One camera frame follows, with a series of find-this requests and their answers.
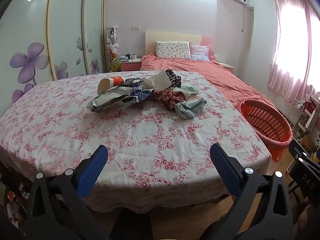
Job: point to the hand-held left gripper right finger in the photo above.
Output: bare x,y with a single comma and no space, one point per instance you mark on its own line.
225,165

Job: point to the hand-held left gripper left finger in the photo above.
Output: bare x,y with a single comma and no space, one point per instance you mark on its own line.
92,170

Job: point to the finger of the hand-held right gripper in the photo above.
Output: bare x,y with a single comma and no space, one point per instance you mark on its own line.
303,155

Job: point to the orange plastic laundry basket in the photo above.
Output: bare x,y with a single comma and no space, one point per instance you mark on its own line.
265,122

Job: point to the black floral cloth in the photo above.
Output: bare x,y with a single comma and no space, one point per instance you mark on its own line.
173,77

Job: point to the white paper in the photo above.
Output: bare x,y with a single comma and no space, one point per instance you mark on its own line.
157,80

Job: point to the pink floral tablecloth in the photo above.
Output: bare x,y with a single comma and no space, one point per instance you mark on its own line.
75,130

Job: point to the light blue sock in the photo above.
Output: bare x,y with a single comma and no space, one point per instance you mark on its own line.
190,107

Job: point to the silver foil bag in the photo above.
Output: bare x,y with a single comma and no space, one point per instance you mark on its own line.
107,98

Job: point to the pale green sock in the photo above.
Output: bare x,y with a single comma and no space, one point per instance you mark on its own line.
187,90

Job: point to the red plaid cloth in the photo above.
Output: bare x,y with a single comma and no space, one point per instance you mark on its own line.
168,97

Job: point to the white orange paper cup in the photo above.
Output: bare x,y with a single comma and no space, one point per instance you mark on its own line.
110,83

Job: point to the blue snack packet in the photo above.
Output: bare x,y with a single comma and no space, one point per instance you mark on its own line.
141,96

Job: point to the bed with coral duvet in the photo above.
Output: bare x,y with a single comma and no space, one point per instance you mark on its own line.
212,72

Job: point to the dark shiny wrapper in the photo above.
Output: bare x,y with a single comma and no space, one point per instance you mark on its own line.
132,82

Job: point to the pink curtain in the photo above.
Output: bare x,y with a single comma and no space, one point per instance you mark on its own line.
287,50

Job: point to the yellow plush toy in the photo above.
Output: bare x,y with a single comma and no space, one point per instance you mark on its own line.
114,65

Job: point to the pink nightstand with mugs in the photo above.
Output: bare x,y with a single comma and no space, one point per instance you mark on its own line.
130,65

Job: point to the striped pink pillow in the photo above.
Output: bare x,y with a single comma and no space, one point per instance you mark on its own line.
200,53

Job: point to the mug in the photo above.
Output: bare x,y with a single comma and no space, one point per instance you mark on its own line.
133,56

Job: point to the floral pillow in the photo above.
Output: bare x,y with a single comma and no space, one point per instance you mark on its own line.
172,50

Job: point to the hanging plush toy organizer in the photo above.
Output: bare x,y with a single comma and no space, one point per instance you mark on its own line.
112,42

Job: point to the cream pink headboard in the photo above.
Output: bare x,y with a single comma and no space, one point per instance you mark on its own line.
172,36

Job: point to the wardrobe with purple flower doors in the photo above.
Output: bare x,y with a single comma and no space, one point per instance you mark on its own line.
30,42

